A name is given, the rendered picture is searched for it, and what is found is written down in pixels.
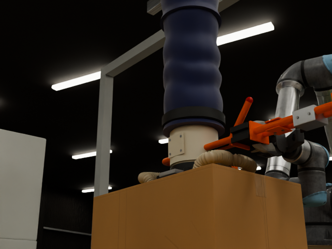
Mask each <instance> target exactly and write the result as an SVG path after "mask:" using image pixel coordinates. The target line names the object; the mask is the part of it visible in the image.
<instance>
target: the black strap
mask: <svg viewBox="0 0 332 249"><path fill-rule="evenodd" d="M184 118H207V119H212V120H215V121H218V122H220V123H221V124H222V125H223V126H224V128H225V127H226V124H225V115H224V114H223V113H222V112H221V111H219V110H217V109H215V108H211V107H204V106H187V107H180V108H176V109H173V110H170V111H168V112H166V113H165V114H164V115H163V116H162V130H163V129H164V126H165V125H166V124H167V123H169V122H171V121H174V120H178V119H184Z"/></svg>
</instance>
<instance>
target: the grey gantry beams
mask: <svg viewBox="0 0 332 249"><path fill-rule="evenodd" d="M238 1H239V0H219V4H218V13H219V12H221V11H223V10H224V9H226V8H228V7H229V6H231V5H233V4H234V3H236V2H238ZM165 40H166V38H165V34H164V31H163V30H162V29H161V30H159V31H158V32H156V33H155V34H153V35H152V36H150V37H149V38H147V39H146V40H144V41H143V42H141V43H140V44H138V45H137V46H135V47H134V48H132V49H131V50H129V51H128V52H126V53H125V54H123V55H122V56H120V57H118V58H117V59H115V60H114V61H112V62H111V63H109V64H108V65H106V66H105V67H103V68H102V69H101V73H100V77H102V76H104V75H108V76H111V77H114V76H116V75H118V74H119V73H121V72H122V71H124V70H126V69H127V68H129V67H131V66H132V65H134V64H136V63H137V62H139V61H141V60H142V59H144V58H145V57H147V56H149V55H150V54H152V53H154V52H155V51H157V50H159V49H160V48H162V47H163V46H164V43H165Z"/></svg>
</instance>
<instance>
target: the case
mask: <svg viewBox="0 0 332 249"><path fill-rule="evenodd" d="M91 249H308V246H307V238H306V228H305V219H304V210H303V201H302V191H301V184H298V183H294V182H290V181H286V180H281V179H277V178H273V177H269V176H265V175H261V174H257V173H252V172H248V171H244V170H240V169H235V168H231V167H227V166H221V165H217V164H209V165H205V166H201V167H197V168H194V169H190V170H187V171H184V172H180V173H177V174H173V175H170V176H166V177H163V178H159V179H156V180H152V181H149V182H145V183H142V184H138V185H135V186H131V187H128V188H124V189H121V190H117V191H114V192H111V193H107V194H104V195H100V196H97V197H94V198H93V215H92V235H91Z"/></svg>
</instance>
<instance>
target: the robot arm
mask: <svg viewBox="0 0 332 249"><path fill-rule="evenodd" d="M308 87H313V88H314V91H315V93H316V96H317V100H318V104H319V106H320V105H323V104H326V103H329V102H331V101H332V98H331V93H332V54H329V55H323V56H320V57H316V58H311V59H307V60H302V61H299V62H297V63H295V64H293V65H291V66H290V67H289V68H288V69H286V70H285V71H284V72H283V74H282V75H281V76H280V78H279V80H278V82H277V85H276V92H277V94H278V95H279V96H278V102H277V108H276V113H275V118H277V117H279V118H285V117H287V116H290V115H292V112H293V111H296V110H298V106H299V99H300V97H301V96H302V95H303V94H304V90H305V89H306V88H308ZM331 118H332V117H328V119H331ZM324 127H325V131H326V135H327V139H328V143H329V147H330V150H331V154H332V122H329V121H328V125H326V126H324ZM291 130H292V131H291V132H288V133H285V134H281V135H276V134H274V135H271V136H269V144H268V145H267V144H261V143H255V144H252V146H253V147H254V148H255V150H253V151H251V152H252V153H255V152H259V153H260V154H257V155H258V156H261V157H265V158H268V161H267V167H266V172H265V176H269V177H273V178H277V179H281V180H286V181H290V182H294V183H298V184H301V191H302V201H303V210H304V219H305V228H306V238H307V245H323V246H332V184H331V183H326V173H325V168H326V167H327V165H328V164H329V161H330V156H329V153H328V151H327V149H326V148H325V147H323V146H322V145H320V144H318V143H313V142H311V141H308V140H305V139H304V133H300V129H298V128H297V129H295V128H293V129H291ZM263 155H266V156H263ZM291 163H293V164H296V165H297V170H298V177H290V169H291Z"/></svg>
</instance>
